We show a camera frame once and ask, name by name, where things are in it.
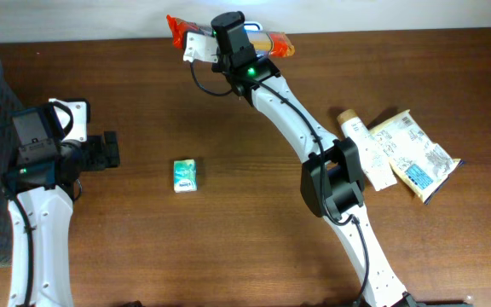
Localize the small teal tissue pack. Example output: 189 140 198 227
173 159 198 193

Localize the white tube with tan cap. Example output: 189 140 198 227
337 109 397 191

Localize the black left camera cable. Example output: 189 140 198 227
0 100 83 307

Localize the yellow snack bag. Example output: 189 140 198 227
370 110 464 205

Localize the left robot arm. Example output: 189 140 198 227
2 98 120 306

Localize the white barcode scanner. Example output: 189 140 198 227
244 21 263 32

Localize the orange pasta packet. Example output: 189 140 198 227
166 14 295 57

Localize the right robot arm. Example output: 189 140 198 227
211 11 416 306

